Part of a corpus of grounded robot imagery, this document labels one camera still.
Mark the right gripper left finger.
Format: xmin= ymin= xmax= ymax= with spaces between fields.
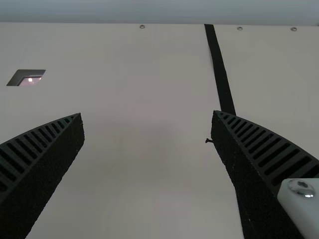
xmin=0 ymin=113 xmax=85 ymax=239

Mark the black strip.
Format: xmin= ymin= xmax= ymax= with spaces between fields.
xmin=204 ymin=23 xmax=237 ymax=117

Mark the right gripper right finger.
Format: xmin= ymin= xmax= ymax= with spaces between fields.
xmin=211 ymin=110 xmax=319 ymax=239

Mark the small square scanner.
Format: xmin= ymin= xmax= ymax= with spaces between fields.
xmin=6 ymin=69 xmax=46 ymax=87

